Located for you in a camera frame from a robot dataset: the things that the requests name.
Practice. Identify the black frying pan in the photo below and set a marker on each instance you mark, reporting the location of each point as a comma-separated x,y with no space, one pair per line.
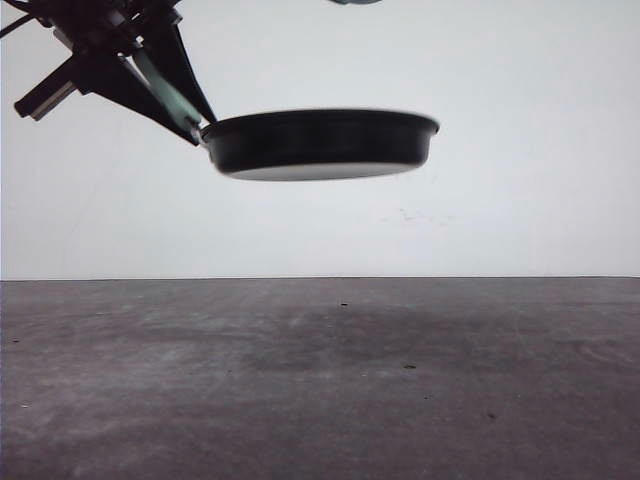
303,144

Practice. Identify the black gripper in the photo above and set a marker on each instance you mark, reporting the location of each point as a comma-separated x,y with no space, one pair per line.
109,42

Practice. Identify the teal ribbed bowl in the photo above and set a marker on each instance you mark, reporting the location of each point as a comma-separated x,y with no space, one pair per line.
355,2

